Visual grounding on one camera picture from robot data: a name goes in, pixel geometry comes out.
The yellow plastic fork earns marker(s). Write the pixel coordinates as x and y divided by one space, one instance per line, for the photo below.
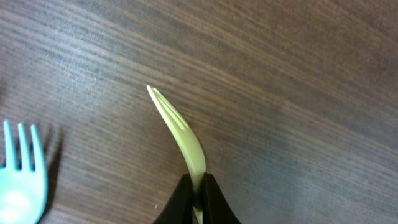
187 142

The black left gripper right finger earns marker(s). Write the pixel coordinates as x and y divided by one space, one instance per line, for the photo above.
216 209

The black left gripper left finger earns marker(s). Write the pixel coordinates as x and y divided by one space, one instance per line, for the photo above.
179 208

